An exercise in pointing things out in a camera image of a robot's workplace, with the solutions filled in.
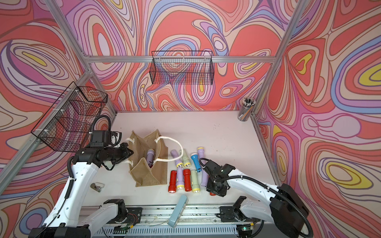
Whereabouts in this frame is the purple flashlight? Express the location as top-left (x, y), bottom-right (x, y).
top-left (146, 149), bottom-right (155, 168)
top-left (176, 167), bottom-right (185, 189)
top-left (197, 147), bottom-right (205, 160)
top-left (171, 150), bottom-right (184, 167)
top-left (201, 170), bottom-right (209, 187)

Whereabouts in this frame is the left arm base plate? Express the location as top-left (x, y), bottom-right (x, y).
top-left (115, 207), bottom-right (143, 225)

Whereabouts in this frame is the small grey metal object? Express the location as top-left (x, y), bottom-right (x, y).
top-left (90, 182), bottom-right (105, 192)

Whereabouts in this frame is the black wire basket left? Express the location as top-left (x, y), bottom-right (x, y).
top-left (31, 82), bottom-right (108, 152)

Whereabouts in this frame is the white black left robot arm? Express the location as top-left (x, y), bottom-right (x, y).
top-left (29, 115), bottom-right (133, 238)

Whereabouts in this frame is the silver metal pen cup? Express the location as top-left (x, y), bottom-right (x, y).
top-left (237, 98), bottom-right (256, 122)

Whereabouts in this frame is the blue flashlight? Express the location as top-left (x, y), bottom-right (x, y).
top-left (191, 153), bottom-right (202, 173)

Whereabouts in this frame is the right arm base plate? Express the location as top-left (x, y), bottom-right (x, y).
top-left (216, 206), bottom-right (259, 223)

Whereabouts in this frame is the green flashlight lower row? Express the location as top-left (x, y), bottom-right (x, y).
top-left (191, 170), bottom-right (200, 193)

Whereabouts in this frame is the green flashlight row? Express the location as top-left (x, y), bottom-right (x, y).
top-left (191, 170), bottom-right (200, 193)
top-left (182, 149), bottom-right (191, 168)

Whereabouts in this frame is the grey blue rectangular block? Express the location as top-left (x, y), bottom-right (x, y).
top-left (167, 195), bottom-right (188, 228)

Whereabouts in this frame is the black wire basket back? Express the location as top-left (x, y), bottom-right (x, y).
top-left (149, 50), bottom-right (214, 85)

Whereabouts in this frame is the black wire basket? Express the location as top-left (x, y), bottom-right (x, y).
top-left (31, 82), bottom-right (108, 152)
top-left (149, 50), bottom-right (214, 85)

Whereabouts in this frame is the brown burlap tote bag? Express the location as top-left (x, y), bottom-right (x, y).
top-left (127, 130), bottom-right (184, 187)

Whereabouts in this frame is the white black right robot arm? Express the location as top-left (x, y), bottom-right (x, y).
top-left (198, 158), bottom-right (314, 238)

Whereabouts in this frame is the green flashlight upper row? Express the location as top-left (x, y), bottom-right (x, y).
top-left (182, 149), bottom-right (191, 168)

